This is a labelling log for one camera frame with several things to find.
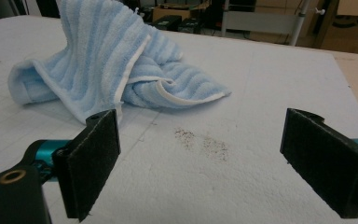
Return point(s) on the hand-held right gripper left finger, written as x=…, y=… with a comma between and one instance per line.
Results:
x=87, y=168

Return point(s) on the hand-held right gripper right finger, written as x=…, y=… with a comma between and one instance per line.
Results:
x=326, y=161

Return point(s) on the blue striped towel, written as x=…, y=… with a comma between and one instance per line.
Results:
x=99, y=59

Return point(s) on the white metal stand pole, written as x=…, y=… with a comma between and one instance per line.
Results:
x=300, y=23

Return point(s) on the grey metal panel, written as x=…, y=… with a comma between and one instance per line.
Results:
x=258, y=22

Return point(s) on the black box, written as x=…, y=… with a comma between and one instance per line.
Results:
x=191, y=25
x=167, y=23

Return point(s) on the cardboard box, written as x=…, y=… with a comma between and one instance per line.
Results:
x=171, y=13

